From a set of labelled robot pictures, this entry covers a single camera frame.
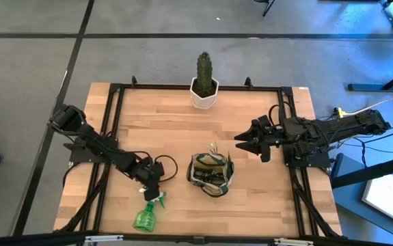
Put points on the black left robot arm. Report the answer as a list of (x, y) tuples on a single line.
[(97, 143)]

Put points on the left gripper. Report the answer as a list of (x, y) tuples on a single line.
[(148, 172)]

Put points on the black aluminium table frame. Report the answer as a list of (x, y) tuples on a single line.
[(199, 87)]

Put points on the yellow power plug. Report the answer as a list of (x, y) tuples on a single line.
[(339, 112)]

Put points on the dark side table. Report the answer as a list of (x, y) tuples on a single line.
[(350, 198)]

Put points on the white hexagonal plant pot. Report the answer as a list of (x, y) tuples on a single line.
[(203, 102)]

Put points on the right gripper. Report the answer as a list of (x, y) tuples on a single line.
[(268, 138)]

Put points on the green plastic spray bottle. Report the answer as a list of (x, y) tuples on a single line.
[(145, 217)]

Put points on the white flat panel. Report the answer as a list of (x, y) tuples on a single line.
[(385, 198)]

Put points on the black floor stand leg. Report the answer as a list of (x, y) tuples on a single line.
[(267, 7)]

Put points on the cream and green gardening bag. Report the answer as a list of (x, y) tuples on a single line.
[(210, 174)]

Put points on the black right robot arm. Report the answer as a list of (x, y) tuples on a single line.
[(336, 131)]

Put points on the green cactus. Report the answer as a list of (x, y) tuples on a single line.
[(204, 73)]

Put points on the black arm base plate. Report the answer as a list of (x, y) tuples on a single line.
[(319, 162), (80, 155)]

